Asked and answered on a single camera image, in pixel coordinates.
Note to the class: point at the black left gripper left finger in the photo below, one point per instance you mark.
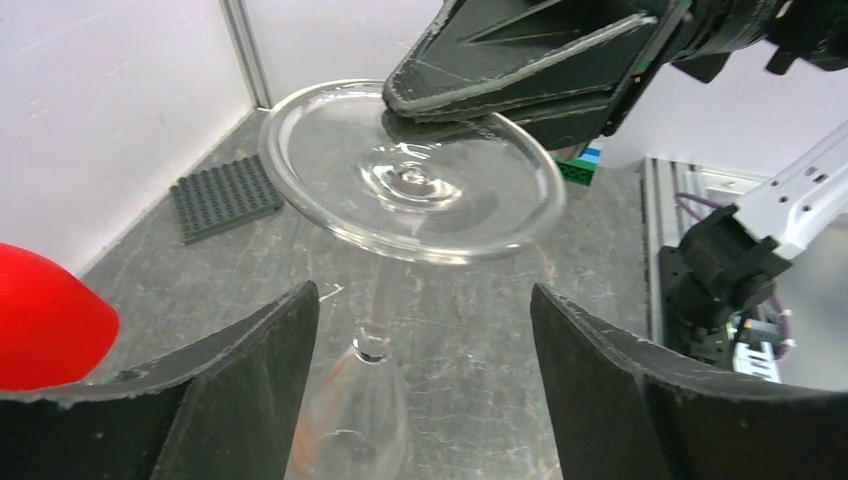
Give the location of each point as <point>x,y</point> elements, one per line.
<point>224,407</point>

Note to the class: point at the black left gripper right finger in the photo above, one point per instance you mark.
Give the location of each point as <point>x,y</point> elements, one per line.
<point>624,407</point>

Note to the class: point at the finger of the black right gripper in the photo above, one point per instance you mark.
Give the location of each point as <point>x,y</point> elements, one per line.
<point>556,122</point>
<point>532,50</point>

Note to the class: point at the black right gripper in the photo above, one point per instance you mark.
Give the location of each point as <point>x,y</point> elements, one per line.
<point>701,43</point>

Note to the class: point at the clear wine glass front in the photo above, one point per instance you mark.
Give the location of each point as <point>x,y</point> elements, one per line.
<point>445,194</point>

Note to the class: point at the red wine glass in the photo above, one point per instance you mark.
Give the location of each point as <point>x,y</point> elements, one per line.
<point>54,329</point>

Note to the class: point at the green blue brick stack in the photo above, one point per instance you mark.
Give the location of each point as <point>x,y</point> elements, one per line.
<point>579,163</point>

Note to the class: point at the dark grey building plate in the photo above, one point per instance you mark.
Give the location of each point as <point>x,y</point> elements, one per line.
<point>223,197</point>

